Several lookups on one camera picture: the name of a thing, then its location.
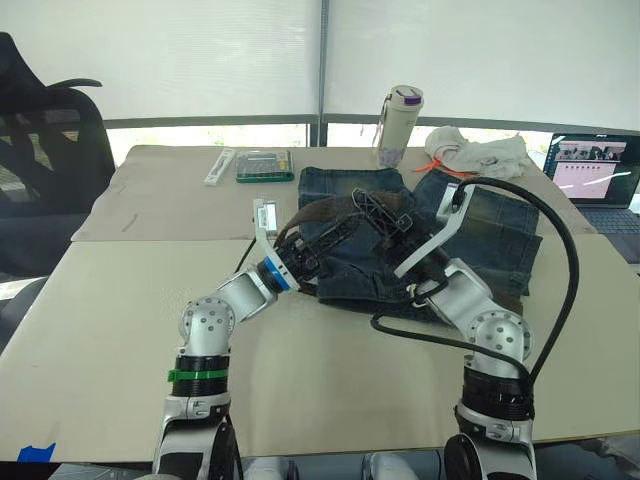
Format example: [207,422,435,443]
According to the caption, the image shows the blue tape piece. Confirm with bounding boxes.
[16,442,58,464]

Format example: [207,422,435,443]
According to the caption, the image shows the white bottle with purple lid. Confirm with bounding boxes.
[371,84,426,169]

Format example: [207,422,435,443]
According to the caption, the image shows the blue denim shorts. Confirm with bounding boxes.
[298,166,545,322]

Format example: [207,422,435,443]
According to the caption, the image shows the white slim tool package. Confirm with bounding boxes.
[203,147,237,188]

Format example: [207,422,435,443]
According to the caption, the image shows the green screwdriver bit case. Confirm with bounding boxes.
[234,148,296,185]

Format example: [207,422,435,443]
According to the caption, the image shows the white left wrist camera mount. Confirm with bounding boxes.
[251,197,280,261]

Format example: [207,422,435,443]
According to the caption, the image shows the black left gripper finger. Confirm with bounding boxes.
[298,211,364,247]
[313,221,362,264]

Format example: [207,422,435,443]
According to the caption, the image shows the white rounded robot part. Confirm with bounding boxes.
[366,451,417,480]

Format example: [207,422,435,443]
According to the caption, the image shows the black office chair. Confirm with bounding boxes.
[0,31,119,277]

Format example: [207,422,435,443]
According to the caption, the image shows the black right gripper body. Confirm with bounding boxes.
[380,223,437,267]

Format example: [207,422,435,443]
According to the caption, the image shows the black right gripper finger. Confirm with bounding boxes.
[351,188,416,234]
[372,230,405,261]

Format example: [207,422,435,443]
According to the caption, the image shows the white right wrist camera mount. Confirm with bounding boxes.
[393,181,474,279]

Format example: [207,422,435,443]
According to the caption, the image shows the open dark laptop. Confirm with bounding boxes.
[541,131,640,264]

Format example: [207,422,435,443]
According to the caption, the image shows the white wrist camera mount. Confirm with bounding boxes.
[251,197,280,261]
[393,181,474,279]

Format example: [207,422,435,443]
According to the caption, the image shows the white roller blind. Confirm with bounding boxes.
[327,0,640,132]
[0,0,322,122]

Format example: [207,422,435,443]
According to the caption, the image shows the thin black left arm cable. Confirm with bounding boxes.
[232,239,254,275]

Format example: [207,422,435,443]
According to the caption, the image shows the crumpled white cloth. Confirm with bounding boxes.
[424,125,531,181]

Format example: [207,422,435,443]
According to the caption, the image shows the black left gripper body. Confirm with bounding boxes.
[275,238,324,288]

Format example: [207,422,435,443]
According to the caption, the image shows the orange plastic strap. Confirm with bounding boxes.
[411,156,476,177]

